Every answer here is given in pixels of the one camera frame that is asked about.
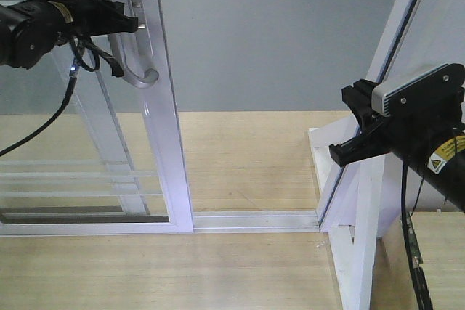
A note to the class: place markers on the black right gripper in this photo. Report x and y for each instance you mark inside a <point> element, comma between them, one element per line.
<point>433,135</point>

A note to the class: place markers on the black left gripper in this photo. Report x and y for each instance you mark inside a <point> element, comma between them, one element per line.
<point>86,17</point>

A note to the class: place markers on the white framed sliding glass door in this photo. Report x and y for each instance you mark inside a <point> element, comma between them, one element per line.
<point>151,128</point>

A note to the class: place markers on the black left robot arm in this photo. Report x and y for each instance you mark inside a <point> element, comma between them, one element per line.
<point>32,28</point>

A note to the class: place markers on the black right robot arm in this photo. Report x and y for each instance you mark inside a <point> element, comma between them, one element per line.
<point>447,179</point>

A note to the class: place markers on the silver bottom door track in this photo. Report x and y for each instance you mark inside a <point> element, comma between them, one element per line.
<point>223,222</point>

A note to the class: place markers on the light wooden box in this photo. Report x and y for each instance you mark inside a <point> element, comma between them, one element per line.
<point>440,238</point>

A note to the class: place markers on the light wooden platform board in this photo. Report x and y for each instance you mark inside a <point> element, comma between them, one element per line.
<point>244,161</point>

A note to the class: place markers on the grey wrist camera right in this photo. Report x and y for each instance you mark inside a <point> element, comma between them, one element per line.
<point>412,92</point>

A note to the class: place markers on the white triangular support bracket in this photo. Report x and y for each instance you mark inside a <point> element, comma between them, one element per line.
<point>353,254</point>

